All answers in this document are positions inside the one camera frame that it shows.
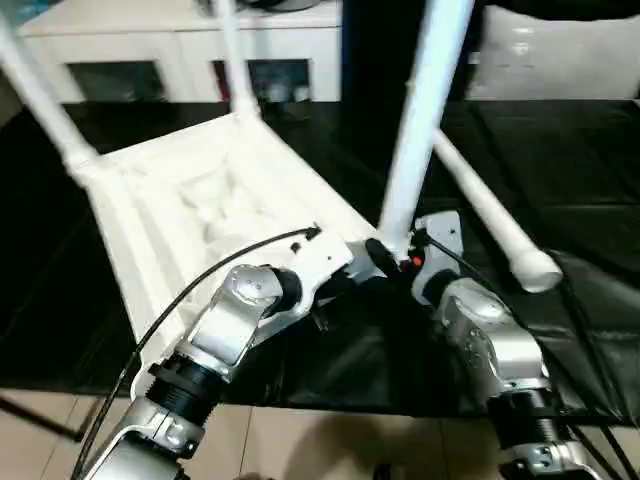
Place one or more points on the dark olive round object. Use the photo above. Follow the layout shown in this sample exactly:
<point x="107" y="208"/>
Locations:
<point x="255" y="476"/>

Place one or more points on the grey cushion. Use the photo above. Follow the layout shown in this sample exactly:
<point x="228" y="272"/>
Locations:
<point x="560" y="60"/>

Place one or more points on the red item behind glass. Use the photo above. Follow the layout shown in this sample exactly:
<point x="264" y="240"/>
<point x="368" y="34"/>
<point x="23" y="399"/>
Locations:
<point x="218" y="80"/>

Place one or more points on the white plastic table leg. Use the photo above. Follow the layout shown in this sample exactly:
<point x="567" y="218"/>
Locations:
<point x="45" y="100"/>
<point x="237" y="60"/>
<point x="425" y="110"/>
<point x="490" y="210"/>

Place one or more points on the black mat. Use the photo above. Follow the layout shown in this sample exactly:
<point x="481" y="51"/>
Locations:
<point x="550" y="160"/>

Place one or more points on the white cabinet with glass doors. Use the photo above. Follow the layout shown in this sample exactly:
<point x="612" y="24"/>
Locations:
<point x="125" y="45"/>

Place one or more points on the white plastic table top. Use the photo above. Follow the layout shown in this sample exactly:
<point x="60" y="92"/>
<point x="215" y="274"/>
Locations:
<point x="175" y="200"/>

